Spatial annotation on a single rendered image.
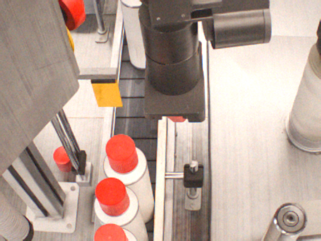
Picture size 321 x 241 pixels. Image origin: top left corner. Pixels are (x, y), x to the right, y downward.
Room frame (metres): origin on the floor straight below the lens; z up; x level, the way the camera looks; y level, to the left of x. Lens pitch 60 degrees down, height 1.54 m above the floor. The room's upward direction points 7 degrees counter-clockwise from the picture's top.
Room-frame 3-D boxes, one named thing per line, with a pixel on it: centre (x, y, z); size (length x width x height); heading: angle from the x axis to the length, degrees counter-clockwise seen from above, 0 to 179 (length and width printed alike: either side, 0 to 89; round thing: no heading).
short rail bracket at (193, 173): (0.28, -0.04, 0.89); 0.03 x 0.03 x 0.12; 82
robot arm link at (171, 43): (0.31, -0.03, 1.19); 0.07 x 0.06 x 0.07; 91
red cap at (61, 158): (0.36, 0.16, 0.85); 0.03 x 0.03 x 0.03
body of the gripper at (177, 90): (0.31, -0.03, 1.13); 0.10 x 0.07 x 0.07; 172
